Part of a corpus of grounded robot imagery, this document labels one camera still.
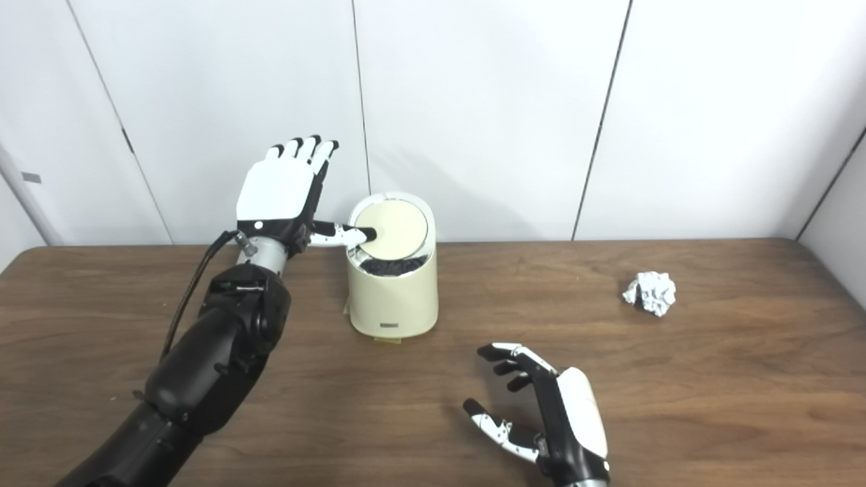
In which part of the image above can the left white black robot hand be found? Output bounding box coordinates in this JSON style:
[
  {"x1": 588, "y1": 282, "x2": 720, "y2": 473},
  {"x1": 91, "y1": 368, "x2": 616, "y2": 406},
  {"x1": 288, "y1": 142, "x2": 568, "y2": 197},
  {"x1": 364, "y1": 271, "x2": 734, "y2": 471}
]
[{"x1": 235, "y1": 135, "x2": 378, "y2": 258}]

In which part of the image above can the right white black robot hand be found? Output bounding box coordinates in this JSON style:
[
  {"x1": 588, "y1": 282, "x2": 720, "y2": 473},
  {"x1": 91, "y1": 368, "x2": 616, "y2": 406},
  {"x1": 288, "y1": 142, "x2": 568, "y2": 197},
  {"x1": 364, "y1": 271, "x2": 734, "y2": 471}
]
[{"x1": 463, "y1": 342, "x2": 611, "y2": 486}]

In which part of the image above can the round cream bin lid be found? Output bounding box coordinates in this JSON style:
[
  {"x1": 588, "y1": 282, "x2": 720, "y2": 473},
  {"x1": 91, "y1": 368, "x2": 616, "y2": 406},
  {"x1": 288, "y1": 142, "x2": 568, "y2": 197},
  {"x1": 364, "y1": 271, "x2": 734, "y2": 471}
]
[{"x1": 353, "y1": 200, "x2": 430, "y2": 260}]

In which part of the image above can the white paper ball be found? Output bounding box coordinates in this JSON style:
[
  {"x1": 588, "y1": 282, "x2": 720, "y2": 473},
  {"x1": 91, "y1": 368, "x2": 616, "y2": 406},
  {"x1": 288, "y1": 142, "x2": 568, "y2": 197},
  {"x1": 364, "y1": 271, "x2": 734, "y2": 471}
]
[{"x1": 622, "y1": 271, "x2": 677, "y2": 317}]

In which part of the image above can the cream-colored desktop trash bin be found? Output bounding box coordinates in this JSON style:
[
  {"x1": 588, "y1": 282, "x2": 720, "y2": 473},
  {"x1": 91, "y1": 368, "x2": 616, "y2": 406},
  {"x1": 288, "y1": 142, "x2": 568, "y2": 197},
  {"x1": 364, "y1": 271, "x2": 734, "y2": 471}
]
[{"x1": 345, "y1": 192, "x2": 439, "y2": 339}]

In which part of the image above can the yellow tape under bin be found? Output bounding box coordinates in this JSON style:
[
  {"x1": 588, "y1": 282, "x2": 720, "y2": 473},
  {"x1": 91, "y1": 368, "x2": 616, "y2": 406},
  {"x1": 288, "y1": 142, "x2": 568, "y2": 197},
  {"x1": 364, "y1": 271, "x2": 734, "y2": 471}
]
[{"x1": 343, "y1": 304, "x2": 403, "y2": 346}]

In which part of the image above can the white slanted pole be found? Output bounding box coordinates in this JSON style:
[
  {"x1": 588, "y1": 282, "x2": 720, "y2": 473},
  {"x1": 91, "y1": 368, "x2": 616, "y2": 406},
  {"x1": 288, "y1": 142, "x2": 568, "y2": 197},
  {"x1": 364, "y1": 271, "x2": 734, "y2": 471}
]
[{"x1": 0, "y1": 145, "x2": 65, "y2": 248}]

